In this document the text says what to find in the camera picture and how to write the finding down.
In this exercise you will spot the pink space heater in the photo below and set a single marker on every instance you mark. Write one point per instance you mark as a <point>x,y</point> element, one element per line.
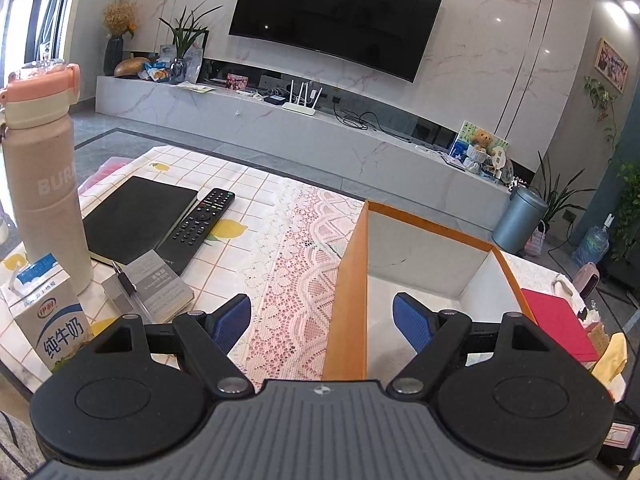
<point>587,277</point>

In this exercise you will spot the long-leaf floor plant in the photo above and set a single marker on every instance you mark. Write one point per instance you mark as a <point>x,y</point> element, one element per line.
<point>555,195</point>

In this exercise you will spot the blue water jug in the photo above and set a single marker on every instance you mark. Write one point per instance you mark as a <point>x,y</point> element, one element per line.
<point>592,245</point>

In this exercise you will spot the grey striped cloth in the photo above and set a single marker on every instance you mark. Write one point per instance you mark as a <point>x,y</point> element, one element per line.
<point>17,445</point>

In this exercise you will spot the marble television cabinet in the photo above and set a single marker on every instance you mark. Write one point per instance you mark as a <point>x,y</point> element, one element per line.
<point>300,145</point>

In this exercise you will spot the grey trash can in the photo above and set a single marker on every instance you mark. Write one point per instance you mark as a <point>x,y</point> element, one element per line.
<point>517,220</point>

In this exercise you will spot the white milk carton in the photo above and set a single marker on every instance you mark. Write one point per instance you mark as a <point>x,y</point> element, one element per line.
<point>50,320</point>

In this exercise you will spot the black pen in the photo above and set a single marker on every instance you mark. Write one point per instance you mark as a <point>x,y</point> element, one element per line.
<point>127,285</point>

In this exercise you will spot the black set-top box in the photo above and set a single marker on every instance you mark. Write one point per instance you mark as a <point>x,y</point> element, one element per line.
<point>274,100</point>

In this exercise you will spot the black wall television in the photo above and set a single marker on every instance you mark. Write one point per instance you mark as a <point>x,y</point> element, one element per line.
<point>340,10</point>

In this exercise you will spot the hanging ivy plant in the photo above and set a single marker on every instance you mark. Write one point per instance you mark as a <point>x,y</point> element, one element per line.
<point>597,92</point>

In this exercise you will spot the grey book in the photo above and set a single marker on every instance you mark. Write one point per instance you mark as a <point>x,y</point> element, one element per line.
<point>160,280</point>

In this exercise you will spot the orange cardboard box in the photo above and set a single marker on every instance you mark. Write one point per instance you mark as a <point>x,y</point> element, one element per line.
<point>345,310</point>

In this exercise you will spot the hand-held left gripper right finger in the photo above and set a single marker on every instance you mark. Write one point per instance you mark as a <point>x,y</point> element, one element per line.
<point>410,320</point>

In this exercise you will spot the black notebook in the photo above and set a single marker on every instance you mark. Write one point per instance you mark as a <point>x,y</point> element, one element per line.
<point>135,215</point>

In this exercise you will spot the dried flowers in dark vase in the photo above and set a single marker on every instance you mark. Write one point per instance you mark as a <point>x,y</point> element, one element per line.
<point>112,55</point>

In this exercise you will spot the snack bags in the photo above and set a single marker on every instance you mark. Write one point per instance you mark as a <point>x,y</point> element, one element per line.
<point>157,72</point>

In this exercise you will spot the yellow cloth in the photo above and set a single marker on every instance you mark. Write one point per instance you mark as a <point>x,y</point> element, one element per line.
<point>612,360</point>

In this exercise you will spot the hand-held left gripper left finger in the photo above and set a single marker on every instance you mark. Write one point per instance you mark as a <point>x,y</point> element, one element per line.
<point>232,320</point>

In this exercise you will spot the brown gourd ornament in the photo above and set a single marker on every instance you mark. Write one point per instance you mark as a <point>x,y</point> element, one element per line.
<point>130,66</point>

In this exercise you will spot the pink water bottle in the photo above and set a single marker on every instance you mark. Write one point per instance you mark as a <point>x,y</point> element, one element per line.
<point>45,200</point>

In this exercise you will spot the pink photo card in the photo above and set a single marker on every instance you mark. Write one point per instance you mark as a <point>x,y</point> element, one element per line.
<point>237,82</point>

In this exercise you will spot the framed wall picture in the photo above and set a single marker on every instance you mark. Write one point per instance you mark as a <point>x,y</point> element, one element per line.
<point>612,65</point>

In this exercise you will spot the woven basket bag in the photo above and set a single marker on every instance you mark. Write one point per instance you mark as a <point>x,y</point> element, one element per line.
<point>534,242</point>

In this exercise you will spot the green plant in glass vase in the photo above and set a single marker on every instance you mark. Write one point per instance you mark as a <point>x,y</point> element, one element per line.
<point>180,67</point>

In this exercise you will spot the white router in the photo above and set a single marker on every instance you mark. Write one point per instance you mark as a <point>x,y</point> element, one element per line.
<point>300,106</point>

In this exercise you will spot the black remote control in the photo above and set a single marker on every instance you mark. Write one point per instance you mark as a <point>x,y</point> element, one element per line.
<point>202,217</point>

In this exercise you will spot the red box lid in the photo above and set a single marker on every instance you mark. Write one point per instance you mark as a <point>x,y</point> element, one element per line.
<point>555,320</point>

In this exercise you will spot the green trailing plant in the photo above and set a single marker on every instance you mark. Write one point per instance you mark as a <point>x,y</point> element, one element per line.
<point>630,200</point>

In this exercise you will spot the brown teddy bear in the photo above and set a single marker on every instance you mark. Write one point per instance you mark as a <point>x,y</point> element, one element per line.
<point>482,139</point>

